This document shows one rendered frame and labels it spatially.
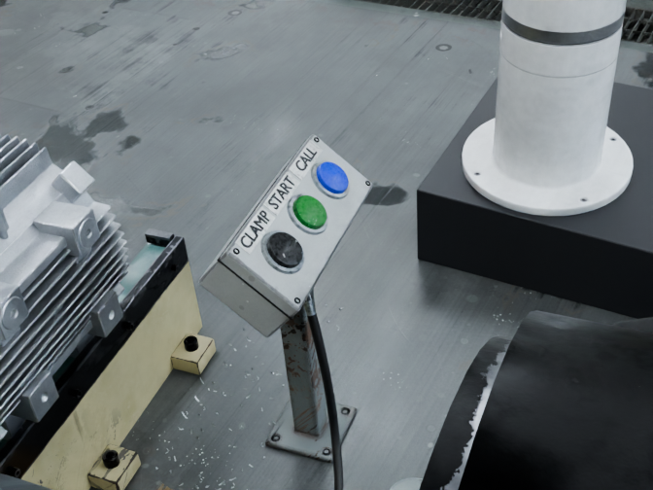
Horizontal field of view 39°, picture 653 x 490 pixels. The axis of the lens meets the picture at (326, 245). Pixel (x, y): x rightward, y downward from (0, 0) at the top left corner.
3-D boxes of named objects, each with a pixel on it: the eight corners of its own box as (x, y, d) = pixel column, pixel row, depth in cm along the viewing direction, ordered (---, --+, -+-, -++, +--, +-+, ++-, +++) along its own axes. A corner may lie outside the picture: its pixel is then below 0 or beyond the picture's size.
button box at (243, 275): (267, 340, 71) (302, 310, 67) (194, 283, 70) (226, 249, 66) (344, 214, 83) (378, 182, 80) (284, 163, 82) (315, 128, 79)
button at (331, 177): (330, 208, 77) (342, 196, 75) (303, 185, 76) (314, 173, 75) (343, 188, 79) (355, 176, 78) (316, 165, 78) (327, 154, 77)
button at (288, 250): (283, 283, 69) (295, 271, 68) (252, 258, 69) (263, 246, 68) (298, 259, 72) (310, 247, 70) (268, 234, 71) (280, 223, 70)
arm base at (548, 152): (495, 103, 115) (503, -37, 103) (649, 136, 108) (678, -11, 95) (436, 191, 103) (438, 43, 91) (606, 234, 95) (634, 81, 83)
